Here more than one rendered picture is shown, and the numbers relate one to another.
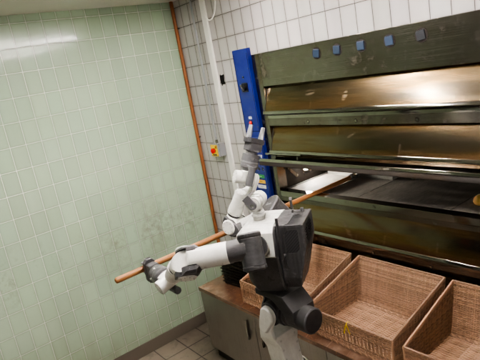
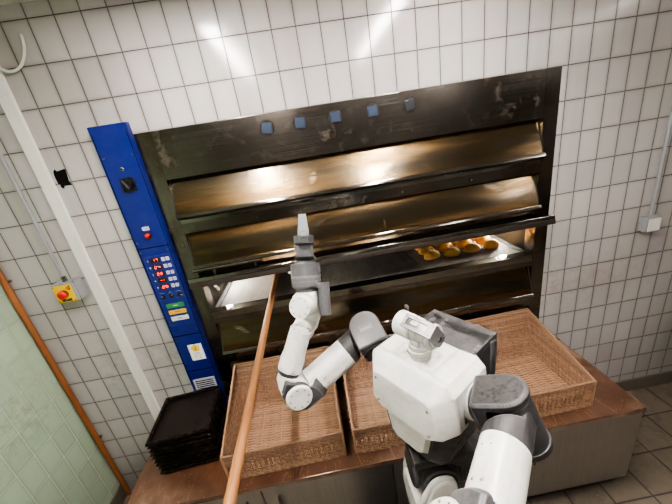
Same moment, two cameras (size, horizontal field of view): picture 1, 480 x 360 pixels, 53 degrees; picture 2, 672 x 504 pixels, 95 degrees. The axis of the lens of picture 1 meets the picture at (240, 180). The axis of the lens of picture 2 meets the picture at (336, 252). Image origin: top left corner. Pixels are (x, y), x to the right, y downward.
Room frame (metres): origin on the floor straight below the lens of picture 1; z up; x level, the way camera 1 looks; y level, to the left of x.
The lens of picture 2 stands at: (1.78, 0.58, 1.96)
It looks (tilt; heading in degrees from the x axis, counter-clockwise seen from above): 20 degrees down; 304
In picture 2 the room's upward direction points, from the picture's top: 9 degrees counter-clockwise
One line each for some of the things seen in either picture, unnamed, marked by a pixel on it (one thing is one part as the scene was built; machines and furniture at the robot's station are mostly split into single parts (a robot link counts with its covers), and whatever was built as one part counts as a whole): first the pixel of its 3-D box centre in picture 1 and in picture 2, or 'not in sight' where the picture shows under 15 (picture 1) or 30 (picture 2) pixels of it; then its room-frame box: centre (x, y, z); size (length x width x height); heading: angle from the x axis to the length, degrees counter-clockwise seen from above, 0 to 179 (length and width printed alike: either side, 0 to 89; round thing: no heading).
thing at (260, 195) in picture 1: (256, 203); (416, 332); (2.00, -0.05, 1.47); 0.10 x 0.07 x 0.09; 159
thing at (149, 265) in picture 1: (154, 272); not in sight; (2.13, 0.47, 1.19); 0.12 x 0.10 x 0.13; 35
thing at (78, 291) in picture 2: (218, 149); (69, 290); (3.65, 0.12, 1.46); 0.10 x 0.07 x 0.10; 36
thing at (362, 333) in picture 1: (374, 305); (397, 383); (2.30, -0.58, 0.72); 0.56 x 0.49 x 0.28; 35
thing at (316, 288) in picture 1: (295, 278); (284, 405); (2.78, -0.23, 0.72); 0.56 x 0.49 x 0.28; 37
